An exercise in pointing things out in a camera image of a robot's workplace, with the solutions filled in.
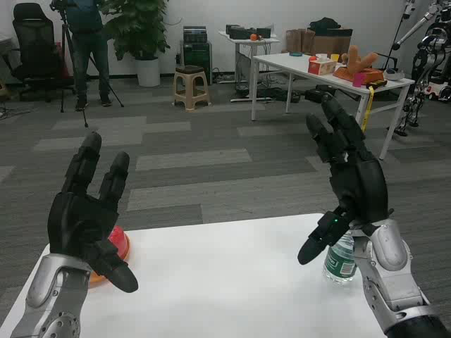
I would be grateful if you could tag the brown paper bags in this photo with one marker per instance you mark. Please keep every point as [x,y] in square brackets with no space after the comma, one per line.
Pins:
[297,41]

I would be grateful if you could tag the white toy car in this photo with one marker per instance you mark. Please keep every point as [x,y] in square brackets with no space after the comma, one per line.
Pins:
[438,89]

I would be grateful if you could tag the white and blue device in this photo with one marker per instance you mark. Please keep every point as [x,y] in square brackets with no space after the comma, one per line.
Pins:
[394,74]

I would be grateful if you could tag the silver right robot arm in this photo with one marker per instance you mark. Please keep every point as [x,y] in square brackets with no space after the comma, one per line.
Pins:
[391,267]

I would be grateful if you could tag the humanoid robot on stand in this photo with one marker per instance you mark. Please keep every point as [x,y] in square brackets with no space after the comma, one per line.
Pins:
[428,45]

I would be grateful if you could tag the black case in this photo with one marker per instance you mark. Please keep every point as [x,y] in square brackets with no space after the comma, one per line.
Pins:
[319,94]

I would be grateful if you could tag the person in dark jacket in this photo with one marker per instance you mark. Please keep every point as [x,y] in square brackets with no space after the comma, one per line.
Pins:
[88,53]

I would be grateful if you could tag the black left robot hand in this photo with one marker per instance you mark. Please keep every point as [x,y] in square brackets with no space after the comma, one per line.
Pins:
[74,225]

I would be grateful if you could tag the orange plate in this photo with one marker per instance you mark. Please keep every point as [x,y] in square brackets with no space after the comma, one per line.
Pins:
[96,279]

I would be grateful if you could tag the black equipment box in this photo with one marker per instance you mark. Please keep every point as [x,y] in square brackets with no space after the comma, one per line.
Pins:
[236,31]

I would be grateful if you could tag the large green leafy plant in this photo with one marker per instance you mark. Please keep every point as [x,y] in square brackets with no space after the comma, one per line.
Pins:
[137,28]

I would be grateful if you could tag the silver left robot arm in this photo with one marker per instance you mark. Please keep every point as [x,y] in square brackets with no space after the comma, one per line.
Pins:
[46,295]

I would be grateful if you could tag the black cabinet with green door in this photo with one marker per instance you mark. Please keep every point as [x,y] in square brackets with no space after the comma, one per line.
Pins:
[195,53]

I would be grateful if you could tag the teal plate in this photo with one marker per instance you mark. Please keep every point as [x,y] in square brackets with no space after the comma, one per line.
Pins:
[296,54]

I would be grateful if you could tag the black office chair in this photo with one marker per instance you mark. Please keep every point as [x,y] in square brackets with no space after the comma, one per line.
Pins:
[33,45]

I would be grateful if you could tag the long white table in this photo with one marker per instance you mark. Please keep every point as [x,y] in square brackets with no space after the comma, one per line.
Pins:
[282,61]

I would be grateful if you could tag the small white desk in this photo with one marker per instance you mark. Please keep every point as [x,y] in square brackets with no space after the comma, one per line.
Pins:
[243,39]

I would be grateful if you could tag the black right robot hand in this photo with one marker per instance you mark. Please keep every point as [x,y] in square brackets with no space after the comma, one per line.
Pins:
[363,186]

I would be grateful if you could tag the white cup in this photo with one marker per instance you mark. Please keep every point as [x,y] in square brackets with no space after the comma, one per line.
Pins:
[320,56]

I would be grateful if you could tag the white plant pot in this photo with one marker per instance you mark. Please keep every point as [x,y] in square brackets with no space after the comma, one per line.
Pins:
[148,72]

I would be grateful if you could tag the yellow tape measure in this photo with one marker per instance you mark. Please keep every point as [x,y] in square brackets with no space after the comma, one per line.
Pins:
[377,84]

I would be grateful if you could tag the yellow cup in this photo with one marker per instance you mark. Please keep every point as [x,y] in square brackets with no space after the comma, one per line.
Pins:
[334,58]

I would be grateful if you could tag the clear water bottle green label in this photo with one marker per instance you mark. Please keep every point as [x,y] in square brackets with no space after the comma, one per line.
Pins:
[338,267]

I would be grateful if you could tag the black camera tripod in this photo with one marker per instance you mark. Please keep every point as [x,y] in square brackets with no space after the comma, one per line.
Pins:
[64,35]

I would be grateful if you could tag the cardboard box with black bag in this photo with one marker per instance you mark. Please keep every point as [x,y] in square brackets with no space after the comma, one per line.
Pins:
[333,44]

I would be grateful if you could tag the black bag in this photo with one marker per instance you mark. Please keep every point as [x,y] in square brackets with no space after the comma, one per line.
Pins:
[324,25]

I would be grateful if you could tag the brown plush toy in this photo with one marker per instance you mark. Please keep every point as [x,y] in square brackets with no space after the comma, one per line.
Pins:
[354,58]

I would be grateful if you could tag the pink cup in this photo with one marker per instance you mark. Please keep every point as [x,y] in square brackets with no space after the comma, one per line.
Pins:
[359,79]

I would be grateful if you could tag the red dome-shaped object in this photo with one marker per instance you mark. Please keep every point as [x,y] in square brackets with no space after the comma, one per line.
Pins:
[118,239]

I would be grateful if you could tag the beige plastic stool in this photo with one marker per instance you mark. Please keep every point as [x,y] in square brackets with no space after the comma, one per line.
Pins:
[191,95]

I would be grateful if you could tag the red and white tissue box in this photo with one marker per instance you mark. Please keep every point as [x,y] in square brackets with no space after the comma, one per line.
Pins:
[321,67]

